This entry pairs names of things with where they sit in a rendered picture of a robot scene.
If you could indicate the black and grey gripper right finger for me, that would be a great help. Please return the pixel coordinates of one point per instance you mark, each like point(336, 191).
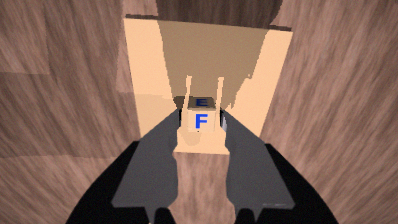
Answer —
point(261, 179)

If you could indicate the peach mat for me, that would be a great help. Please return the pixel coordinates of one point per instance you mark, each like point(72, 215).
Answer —
point(173, 61)

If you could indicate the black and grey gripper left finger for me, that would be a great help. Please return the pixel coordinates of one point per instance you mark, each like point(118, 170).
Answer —
point(140, 180)

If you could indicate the beige block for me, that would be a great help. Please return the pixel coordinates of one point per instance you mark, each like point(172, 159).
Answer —
point(201, 115)

